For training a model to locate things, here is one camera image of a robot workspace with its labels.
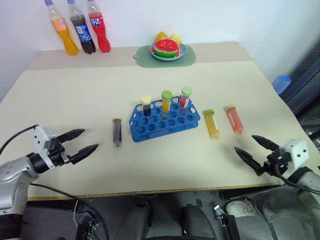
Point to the pale bumpy toy fruit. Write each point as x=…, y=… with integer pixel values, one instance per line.
x=177, y=39

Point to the brown liquid tube, yellow cap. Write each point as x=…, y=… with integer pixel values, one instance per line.
x=117, y=132

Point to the red-orange liquid tube, green cap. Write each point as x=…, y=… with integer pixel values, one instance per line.
x=234, y=120

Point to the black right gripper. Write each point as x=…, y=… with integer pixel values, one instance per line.
x=273, y=161

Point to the green silicone mat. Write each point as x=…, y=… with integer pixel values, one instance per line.
x=145, y=61

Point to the yellow toy fruit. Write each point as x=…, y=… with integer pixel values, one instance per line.
x=161, y=37

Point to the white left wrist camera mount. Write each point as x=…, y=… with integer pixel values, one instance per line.
x=41, y=137

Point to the dark liquid tube, cream cap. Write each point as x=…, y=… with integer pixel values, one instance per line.
x=146, y=106

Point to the black chair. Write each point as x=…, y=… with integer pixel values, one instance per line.
x=303, y=82

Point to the cola bottle, blue label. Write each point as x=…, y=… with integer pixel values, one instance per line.
x=83, y=35

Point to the grey trouser leg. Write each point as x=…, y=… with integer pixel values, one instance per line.
x=282, y=215

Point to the red soda bottle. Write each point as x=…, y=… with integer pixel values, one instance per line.
x=100, y=32

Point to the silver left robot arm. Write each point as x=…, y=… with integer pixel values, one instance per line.
x=15, y=180

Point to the metal caster bracket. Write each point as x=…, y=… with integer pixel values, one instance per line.
x=219, y=212

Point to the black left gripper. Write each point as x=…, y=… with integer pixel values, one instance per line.
x=58, y=153

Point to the white sneaker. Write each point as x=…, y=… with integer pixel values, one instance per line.
x=238, y=207

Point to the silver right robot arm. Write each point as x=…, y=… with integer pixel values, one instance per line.
x=311, y=181

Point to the black frame bar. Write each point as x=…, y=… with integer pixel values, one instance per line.
x=231, y=227

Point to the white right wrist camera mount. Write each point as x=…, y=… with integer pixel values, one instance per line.
x=297, y=152

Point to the blue ribbed cylinder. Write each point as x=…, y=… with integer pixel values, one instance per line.
x=282, y=83

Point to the orange liquid tube, green cap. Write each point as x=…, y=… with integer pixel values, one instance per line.
x=166, y=100

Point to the blue test tube rack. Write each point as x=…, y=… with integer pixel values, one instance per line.
x=162, y=127

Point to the toy watermelon slice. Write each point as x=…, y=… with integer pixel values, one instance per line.
x=166, y=48

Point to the yellow liquid tube, green cap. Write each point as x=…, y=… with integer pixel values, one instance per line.
x=212, y=125

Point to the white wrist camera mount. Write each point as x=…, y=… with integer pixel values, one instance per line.
x=41, y=137
x=297, y=152

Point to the red liquid tube, green cap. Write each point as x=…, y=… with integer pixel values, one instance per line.
x=185, y=96

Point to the dark rounded shape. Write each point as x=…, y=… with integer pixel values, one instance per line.
x=197, y=222
x=133, y=222

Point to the light blue plate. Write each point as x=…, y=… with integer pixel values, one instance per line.
x=165, y=58

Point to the orange soda bottle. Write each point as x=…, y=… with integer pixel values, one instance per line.
x=66, y=37

